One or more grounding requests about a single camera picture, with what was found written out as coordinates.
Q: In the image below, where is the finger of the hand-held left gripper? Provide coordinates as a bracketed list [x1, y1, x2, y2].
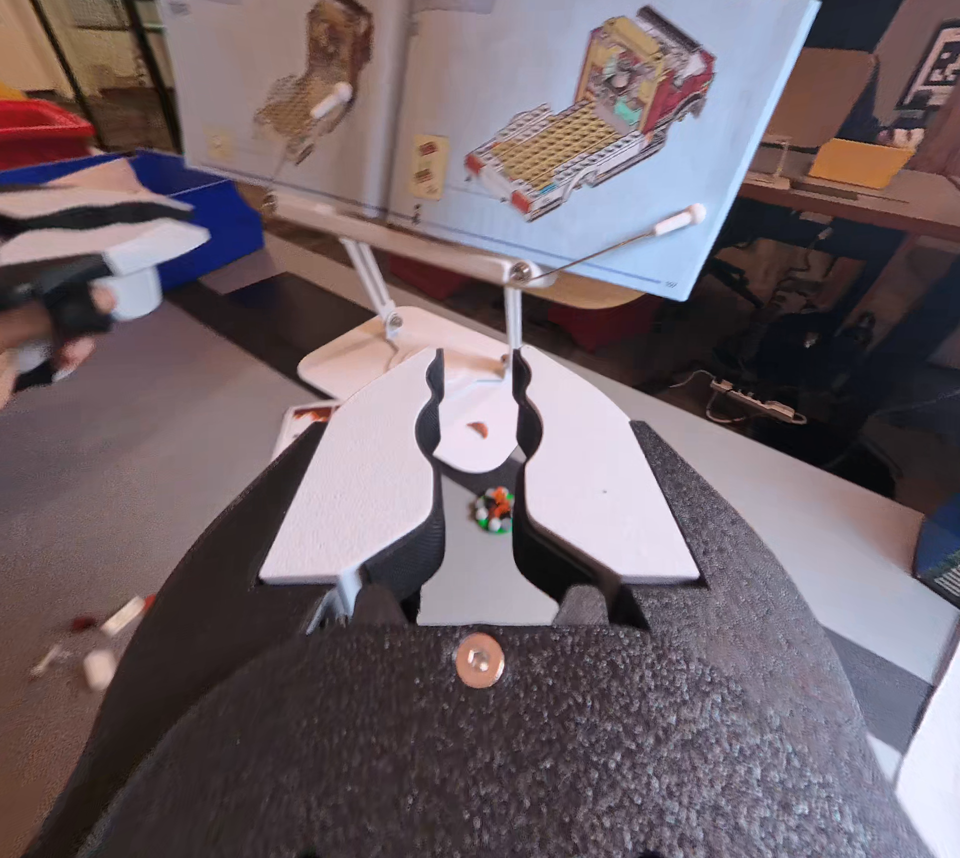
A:
[0, 155, 195, 229]
[0, 219, 213, 276]

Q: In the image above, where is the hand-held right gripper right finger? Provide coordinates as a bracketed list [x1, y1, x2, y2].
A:
[512, 348, 710, 585]

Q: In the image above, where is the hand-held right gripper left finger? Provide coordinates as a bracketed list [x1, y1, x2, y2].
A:
[258, 346, 445, 589]

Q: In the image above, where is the white slope brick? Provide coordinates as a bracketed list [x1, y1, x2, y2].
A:
[99, 595, 147, 638]

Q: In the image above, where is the building instruction booklet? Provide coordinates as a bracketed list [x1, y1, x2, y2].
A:
[146, 0, 822, 304]

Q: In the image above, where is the grey desk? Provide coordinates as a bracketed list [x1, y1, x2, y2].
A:
[0, 231, 960, 858]

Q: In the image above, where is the person's left hand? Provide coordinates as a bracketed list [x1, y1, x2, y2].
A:
[0, 303, 99, 411]

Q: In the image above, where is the blue plastic bin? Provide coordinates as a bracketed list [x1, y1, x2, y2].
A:
[0, 149, 265, 294]

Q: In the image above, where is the red plastic bin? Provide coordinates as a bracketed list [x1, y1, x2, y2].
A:
[0, 99, 97, 171]

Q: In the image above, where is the sticker sheet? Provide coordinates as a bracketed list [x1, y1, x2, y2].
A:
[270, 402, 340, 458]

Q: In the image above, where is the brick campfire on green base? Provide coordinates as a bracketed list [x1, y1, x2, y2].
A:
[472, 486, 515, 537]

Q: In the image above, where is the black metal shelf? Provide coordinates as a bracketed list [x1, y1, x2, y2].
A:
[45, 0, 183, 154]

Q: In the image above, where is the white power strip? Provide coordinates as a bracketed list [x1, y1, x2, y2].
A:
[708, 378, 807, 426]

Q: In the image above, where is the white metal rack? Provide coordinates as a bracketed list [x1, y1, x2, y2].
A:
[262, 194, 560, 379]

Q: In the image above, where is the white flat tile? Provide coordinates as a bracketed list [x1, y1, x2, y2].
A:
[81, 648, 120, 692]

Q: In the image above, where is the blue toy set box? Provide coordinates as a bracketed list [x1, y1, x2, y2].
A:
[913, 513, 960, 608]

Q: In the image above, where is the yellow plastic bin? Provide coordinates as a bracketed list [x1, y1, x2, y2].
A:
[808, 138, 918, 190]

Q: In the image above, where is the pale wooden board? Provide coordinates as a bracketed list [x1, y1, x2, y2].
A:
[766, 48, 879, 145]

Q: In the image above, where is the black white marker sign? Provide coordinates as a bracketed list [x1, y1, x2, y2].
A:
[896, 21, 960, 113]

